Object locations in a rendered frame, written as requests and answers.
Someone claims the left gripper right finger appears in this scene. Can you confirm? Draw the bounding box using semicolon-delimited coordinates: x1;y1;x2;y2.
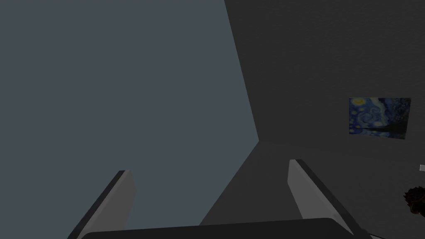
287;159;372;238

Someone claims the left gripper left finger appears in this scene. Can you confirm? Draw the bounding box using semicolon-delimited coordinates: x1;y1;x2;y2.
67;169;137;239

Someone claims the blue swirling night sky painting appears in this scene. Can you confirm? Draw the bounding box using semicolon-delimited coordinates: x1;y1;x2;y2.
348;97;412;140

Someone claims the dark leafy plant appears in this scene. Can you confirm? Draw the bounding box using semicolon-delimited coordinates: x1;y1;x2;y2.
403;185;425;216

